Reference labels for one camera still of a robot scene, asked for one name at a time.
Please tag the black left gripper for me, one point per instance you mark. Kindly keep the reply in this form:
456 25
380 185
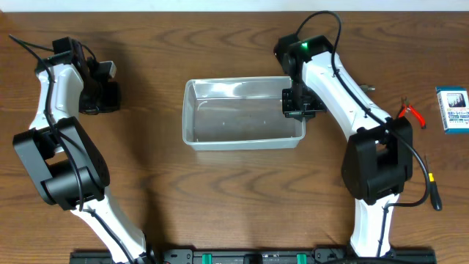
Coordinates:
101 101

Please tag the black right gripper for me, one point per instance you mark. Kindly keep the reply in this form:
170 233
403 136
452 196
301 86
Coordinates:
298 104

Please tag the clear plastic container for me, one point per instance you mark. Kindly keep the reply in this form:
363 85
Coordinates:
221 114

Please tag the small steel claw hammer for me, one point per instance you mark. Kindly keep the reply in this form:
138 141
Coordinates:
367 88

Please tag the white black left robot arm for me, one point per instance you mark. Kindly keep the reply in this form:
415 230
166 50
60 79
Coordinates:
66 167

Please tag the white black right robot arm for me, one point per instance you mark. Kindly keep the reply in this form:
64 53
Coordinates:
376 162

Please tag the blue white screwdriver box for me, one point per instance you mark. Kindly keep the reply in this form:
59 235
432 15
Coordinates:
453 105

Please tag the black yellow screwdriver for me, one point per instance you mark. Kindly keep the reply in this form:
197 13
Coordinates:
434 193

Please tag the red handled pliers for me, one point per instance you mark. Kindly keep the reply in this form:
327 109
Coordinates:
407 107

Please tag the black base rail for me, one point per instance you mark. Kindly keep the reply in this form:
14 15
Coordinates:
315 256

